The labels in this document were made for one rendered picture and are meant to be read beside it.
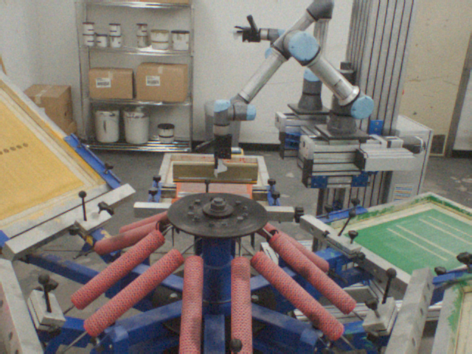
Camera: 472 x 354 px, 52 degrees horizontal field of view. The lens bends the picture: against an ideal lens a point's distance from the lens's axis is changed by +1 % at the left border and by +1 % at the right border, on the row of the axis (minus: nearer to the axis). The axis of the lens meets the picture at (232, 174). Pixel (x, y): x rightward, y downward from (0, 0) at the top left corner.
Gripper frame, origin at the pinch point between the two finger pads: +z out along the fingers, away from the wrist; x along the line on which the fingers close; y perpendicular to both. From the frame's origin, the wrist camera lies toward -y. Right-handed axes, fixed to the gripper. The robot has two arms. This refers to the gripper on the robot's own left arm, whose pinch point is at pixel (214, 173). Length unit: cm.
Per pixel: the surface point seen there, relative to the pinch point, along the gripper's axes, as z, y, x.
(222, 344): 7, 2, -110
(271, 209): 5.1, 24.2, -28.1
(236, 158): 11, 13, 54
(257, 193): 7.5, 20.2, -5.3
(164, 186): 7.4, -24.0, -0.6
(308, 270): -9, 26, -98
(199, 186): 13.5, -7.7, 15.1
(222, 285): -1, 2, -94
